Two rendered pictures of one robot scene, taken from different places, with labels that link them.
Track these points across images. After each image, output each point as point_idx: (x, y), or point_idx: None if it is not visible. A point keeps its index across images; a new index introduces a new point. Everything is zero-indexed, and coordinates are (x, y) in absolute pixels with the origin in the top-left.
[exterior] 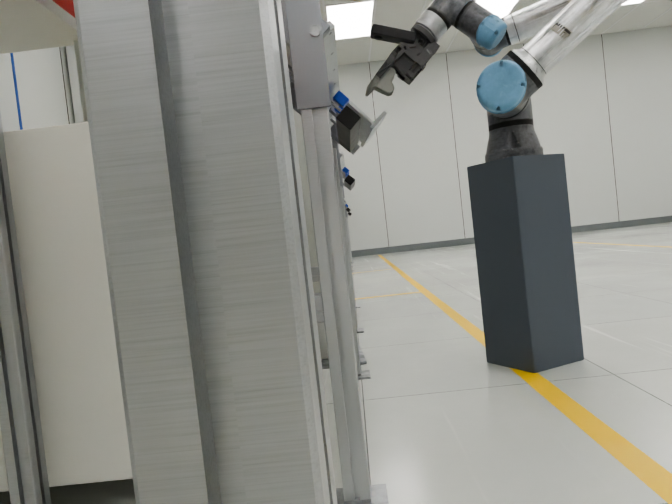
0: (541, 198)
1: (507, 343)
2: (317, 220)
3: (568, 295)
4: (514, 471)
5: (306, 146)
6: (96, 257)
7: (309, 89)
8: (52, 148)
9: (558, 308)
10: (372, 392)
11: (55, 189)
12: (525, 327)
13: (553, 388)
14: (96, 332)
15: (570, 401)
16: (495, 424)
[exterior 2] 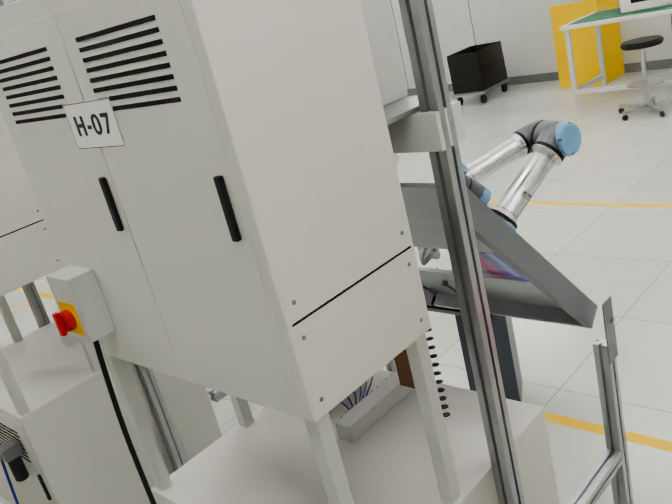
0: None
1: None
2: (617, 415)
3: (515, 347)
4: (644, 480)
5: (612, 381)
6: (541, 499)
7: (612, 351)
8: (520, 450)
9: (516, 359)
10: None
11: (523, 474)
12: (512, 381)
13: (554, 415)
14: None
15: (580, 421)
16: (582, 458)
